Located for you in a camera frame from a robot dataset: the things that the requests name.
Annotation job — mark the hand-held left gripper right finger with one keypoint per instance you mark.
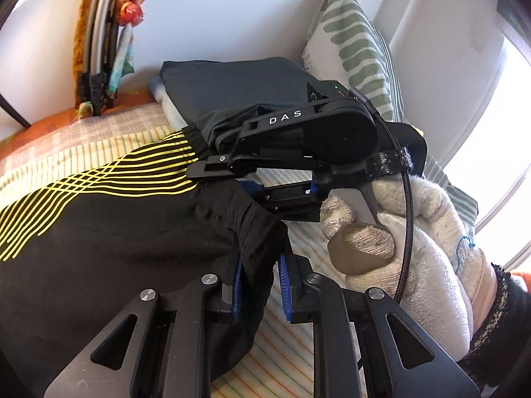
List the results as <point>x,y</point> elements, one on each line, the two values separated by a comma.
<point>286,286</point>

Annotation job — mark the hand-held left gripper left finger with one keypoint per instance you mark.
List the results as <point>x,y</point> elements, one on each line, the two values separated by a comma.
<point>237,284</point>

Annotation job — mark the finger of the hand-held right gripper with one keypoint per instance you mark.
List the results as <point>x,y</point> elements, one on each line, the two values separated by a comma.
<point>286,201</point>
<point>215,166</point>

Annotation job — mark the black pants with yellow stripes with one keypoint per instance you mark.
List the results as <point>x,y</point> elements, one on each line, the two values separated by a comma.
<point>124,232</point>

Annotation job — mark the person's right forearm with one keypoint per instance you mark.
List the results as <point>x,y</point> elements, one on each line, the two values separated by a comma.
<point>504,311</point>

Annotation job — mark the person's right hand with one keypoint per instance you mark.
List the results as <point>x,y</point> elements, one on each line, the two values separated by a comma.
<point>431,257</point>

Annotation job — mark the folded dark grey clothes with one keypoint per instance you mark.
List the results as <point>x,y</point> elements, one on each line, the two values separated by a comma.
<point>232,91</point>

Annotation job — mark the green striped white pillow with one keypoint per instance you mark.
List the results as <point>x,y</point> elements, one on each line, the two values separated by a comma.
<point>352,45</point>

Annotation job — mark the folded light blue cloth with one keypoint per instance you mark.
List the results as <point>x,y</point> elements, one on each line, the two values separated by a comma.
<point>164,95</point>

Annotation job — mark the window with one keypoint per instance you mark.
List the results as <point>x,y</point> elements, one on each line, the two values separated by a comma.
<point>493,132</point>

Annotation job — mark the orange patterned blanket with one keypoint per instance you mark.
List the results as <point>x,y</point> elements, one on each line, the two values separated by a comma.
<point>49,126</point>

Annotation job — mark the hanging colourful cloths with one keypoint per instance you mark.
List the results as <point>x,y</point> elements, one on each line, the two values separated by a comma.
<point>97,41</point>

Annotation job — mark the hanging floral cloth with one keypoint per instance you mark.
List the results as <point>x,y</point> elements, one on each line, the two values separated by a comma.
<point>130,16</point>

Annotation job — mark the black metal rod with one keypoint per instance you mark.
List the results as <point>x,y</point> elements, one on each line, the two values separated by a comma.
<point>12,112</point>

